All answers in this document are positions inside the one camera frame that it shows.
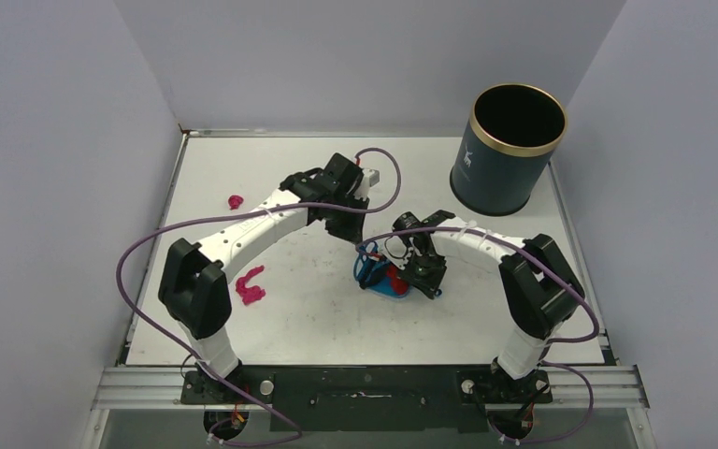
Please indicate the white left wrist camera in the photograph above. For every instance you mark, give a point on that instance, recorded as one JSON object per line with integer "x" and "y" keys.
{"x": 370, "y": 177}

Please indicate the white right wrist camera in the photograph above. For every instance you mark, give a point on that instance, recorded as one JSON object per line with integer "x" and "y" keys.
{"x": 395, "y": 250}

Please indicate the blue hand brush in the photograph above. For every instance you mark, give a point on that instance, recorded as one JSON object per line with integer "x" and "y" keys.
{"x": 370, "y": 266}

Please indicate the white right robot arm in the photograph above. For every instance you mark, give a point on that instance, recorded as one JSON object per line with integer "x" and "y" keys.
{"x": 540, "y": 287}

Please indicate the large pink paper scrap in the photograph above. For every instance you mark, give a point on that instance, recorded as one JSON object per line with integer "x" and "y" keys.
{"x": 248, "y": 292}

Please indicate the aluminium rail frame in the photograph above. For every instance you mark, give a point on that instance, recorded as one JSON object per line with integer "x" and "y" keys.
{"x": 133, "y": 388}

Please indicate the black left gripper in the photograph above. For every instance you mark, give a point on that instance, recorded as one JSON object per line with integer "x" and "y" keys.
{"x": 351, "y": 233}

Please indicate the blue plastic dustpan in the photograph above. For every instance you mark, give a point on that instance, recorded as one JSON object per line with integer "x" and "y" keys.
{"x": 383, "y": 289}

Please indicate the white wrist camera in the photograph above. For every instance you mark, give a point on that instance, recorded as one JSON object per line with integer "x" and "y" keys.
{"x": 395, "y": 250}
{"x": 370, "y": 177}

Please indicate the dark blue gold-rimmed bin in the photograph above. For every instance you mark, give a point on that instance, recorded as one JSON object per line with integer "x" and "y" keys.
{"x": 512, "y": 131}

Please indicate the small pink paper scrap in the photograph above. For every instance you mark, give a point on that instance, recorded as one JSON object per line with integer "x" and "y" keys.
{"x": 234, "y": 202}

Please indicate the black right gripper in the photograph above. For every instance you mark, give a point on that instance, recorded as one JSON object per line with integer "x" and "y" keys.
{"x": 425, "y": 272}

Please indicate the red paper scrap left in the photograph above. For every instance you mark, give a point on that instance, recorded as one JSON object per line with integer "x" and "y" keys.
{"x": 398, "y": 286}

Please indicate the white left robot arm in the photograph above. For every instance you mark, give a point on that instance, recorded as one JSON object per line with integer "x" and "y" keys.
{"x": 195, "y": 283}

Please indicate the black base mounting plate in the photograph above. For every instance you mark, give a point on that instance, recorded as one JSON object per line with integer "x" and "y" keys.
{"x": 465, "y": 398}

